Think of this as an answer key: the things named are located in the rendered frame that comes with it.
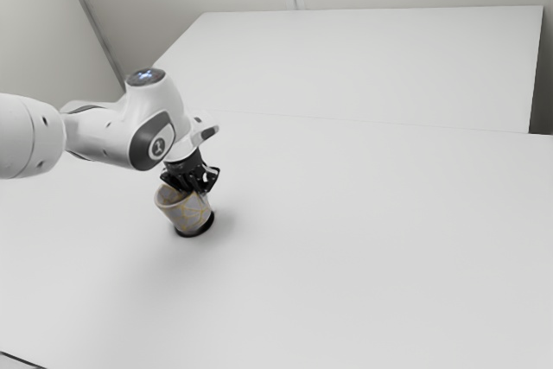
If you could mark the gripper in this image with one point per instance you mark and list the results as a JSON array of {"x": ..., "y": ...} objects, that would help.
[{"x": 188, "y": 173}]

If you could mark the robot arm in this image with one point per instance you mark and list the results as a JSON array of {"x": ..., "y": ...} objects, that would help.
[{"x": 108, "y": 131}]

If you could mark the grey mug with gold lines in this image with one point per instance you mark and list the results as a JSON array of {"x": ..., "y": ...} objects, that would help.
[{"x": 187, "y": 212}]

